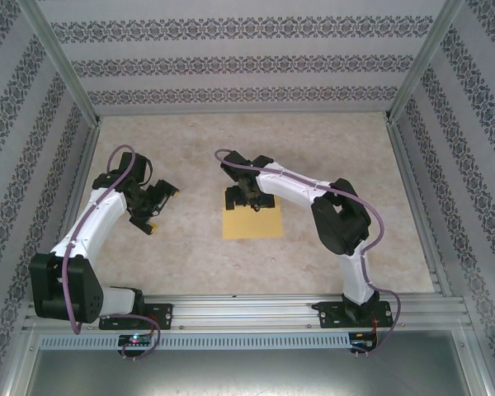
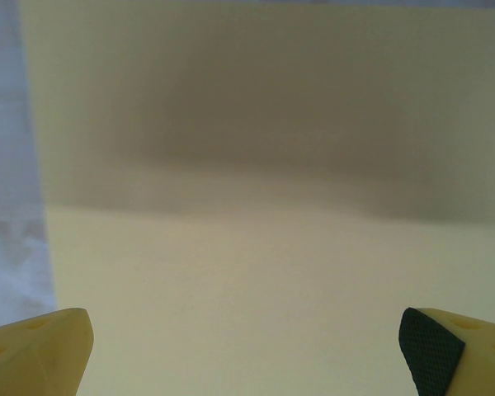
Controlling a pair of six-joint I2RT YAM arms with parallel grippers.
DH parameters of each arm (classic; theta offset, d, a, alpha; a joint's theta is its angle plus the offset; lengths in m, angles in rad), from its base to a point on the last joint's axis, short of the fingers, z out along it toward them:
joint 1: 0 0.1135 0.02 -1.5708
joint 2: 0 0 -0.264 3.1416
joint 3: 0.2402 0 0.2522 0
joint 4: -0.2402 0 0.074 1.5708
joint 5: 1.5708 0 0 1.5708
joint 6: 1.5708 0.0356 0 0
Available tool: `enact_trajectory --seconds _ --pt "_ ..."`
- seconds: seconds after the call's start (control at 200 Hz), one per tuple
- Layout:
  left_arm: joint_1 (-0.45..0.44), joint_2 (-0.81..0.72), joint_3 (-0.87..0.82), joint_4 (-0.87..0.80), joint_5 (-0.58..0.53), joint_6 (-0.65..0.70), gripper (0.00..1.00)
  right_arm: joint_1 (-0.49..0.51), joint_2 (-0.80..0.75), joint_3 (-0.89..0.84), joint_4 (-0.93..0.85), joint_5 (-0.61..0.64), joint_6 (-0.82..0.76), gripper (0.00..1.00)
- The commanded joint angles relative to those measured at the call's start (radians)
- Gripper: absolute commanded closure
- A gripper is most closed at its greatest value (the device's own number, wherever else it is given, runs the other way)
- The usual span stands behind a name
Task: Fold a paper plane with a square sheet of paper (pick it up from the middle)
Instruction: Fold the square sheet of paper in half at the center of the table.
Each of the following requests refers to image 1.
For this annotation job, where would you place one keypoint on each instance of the yellow square paper sheet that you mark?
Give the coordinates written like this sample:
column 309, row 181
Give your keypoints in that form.
column 251, row 224

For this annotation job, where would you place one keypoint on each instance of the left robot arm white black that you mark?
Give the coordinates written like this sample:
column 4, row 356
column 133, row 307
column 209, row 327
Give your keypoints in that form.
column 90, row 222

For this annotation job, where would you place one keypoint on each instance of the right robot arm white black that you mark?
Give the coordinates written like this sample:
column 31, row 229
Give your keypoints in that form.
column 288, row 187

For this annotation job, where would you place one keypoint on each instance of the grey sheet metal panel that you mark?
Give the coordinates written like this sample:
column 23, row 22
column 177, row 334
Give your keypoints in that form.
column 247, row 373

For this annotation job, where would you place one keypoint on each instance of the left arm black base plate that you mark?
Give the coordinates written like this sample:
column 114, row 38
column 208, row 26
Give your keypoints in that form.
column 158, row 315

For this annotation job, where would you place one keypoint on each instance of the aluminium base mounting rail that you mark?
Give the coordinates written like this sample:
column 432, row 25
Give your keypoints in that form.
column 239, row 311

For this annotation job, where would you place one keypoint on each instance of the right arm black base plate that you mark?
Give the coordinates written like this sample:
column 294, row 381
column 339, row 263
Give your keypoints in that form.
column 330, row 314

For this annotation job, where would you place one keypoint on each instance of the aluminium frame post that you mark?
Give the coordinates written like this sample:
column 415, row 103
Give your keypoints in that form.
column 66, row 66
column 425, row 66

